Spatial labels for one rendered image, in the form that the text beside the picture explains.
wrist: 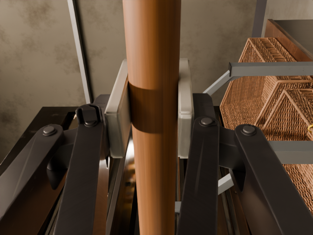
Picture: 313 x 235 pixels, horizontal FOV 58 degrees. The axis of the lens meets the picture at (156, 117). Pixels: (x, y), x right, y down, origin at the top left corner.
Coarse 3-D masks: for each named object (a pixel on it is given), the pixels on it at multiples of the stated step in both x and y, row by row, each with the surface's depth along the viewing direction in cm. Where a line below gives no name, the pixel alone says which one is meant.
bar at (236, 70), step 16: (240, 64) 106; (256, 64) 105; (272, 64) 105; (288, 64) 104; (304, 64) 104; (224, 80) 109; (272, 144) 67; (288, 144) 66; (304, 144) 66; (288, 160) 66; (304, 160) 66; (176, 176) 90; (176, 192) 84; (176, 208) 79; (176, 224) 75
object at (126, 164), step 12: (132, 144) 149; (132, 156) 146; (120, 168) 126; (132, 168) 142; (120, 180) 120; (132, 180) 139; (120, 192) 117; (132, 192) 136; (120, 204) 115; (108, 216) 105; (120, 216) 113; (108, 228) 101; (120, 228) 111
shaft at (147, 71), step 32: (128, 0) 14; (160, 0) 13; (128, 32) 15; (160, 32) 14; (128, 64) 16; (160, 64) 15; (160, 96) 16; (160, 128) 17; (160, 160) 18; (160, 192) 20; (160, 224) 22
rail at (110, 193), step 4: (116, 160) 131; (116, 164) 129; (116, 168) 127; (116, 172) 125; (112, 176) 123; (112, 180) 121; (112, 184) 119; (112, 188) 117; (112, 192) 115; (108, 196) 114; (108, 200) 112; (108, 204) 110; (108, 208) 108; (108, 212) 107
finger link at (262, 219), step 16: (240, 128) 13; (256, 128) 13; (240, 144) 12; (256, 144) 12; (256, 160) 11; (272, 160) 11; (240, 176) 13; (256, 176) 10; (272, 176) 10; (288, 176) 10; (240, 192) 12; (256, 192) 10; (272, 192) 10; (288, 192) 10; (256, 208) 10; (272, 208) 9; (288, 208) 9; (304, 208) 9; (256, 224) 10; (272, 224) 9; (288, 224) 9; (304, 224) 9
